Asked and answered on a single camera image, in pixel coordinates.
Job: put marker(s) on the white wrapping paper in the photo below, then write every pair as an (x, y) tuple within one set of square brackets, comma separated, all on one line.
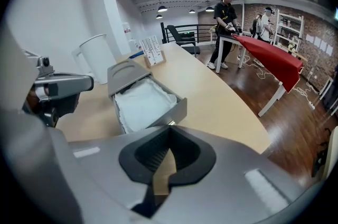
[(142, 104)]

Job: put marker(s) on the white wall paper sheet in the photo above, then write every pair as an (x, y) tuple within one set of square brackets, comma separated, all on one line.
[(309, 38), (323, 44), (317, 41), (329, 49)]

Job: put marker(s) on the white water dispenser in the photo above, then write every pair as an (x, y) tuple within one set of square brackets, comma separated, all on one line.
[(129, 35)]

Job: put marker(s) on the grey box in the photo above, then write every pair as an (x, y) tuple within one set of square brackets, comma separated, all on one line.
[(126, 72)]

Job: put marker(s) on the red cloth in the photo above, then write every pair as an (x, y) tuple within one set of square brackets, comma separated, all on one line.
[(274, 59)]

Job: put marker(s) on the white plastic jug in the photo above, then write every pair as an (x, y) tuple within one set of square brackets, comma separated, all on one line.
[(96, 59)]

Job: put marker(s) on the blue flat item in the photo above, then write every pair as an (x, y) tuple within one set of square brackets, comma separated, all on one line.
[(136, 54)]

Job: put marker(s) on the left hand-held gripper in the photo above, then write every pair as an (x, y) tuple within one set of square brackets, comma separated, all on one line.
[(42, 67)]

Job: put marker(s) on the black metal railing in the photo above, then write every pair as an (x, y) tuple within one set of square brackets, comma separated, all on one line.
[(203, 32)]

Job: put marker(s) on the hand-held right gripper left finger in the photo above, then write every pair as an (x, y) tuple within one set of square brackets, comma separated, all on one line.
[(100, 178)]

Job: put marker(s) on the white shelf unit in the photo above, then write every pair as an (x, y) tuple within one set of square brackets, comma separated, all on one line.
[(289, 32)]

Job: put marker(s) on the black office chair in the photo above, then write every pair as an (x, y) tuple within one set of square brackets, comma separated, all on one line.
[(177, 34)]

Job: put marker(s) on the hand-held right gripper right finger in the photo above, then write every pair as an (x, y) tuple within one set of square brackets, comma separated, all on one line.
[(232, 180)]

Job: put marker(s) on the white table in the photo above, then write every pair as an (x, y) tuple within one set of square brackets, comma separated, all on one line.
[(224, 43)]

